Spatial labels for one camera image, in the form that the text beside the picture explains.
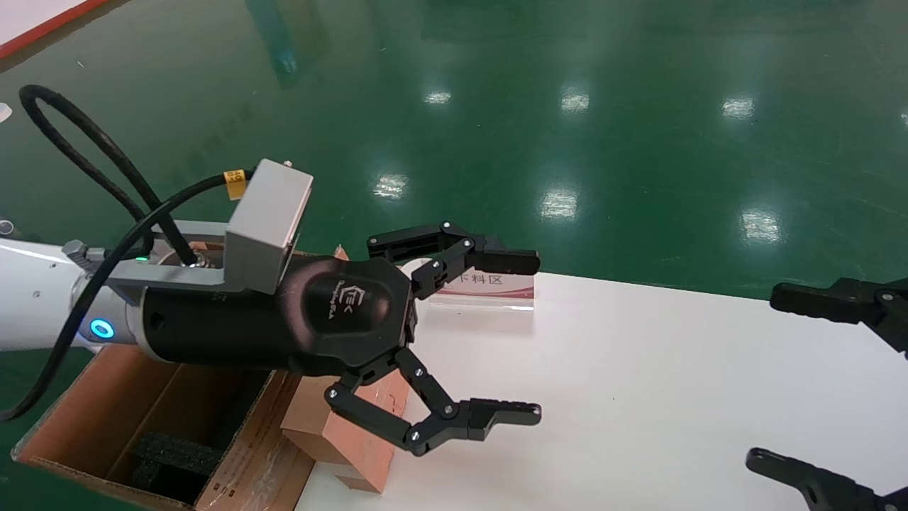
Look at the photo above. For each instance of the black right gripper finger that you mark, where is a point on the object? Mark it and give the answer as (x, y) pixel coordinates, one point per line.
(844, 301)
(823, 490)

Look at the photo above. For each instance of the small cardboard box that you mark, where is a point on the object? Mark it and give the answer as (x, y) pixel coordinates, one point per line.
(362, 454)

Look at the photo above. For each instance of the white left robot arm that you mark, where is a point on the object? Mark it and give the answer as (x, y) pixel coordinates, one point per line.
(35, 298)

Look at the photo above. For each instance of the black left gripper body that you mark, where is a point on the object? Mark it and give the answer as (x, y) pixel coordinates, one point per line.
(234, 326)

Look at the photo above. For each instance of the black foam insert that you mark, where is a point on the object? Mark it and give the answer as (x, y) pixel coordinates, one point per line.
(170, 454)

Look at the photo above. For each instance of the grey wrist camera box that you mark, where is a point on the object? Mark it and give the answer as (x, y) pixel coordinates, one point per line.
(269, 213)

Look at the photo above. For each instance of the large cardboard box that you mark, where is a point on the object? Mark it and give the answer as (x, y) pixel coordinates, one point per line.
(92, 404)

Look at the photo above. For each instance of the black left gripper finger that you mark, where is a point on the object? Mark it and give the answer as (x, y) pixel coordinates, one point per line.
(454, 245)
(454, 419)

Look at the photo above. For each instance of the acrylic sign with red print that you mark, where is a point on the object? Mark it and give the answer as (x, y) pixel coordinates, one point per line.
(500, 285)

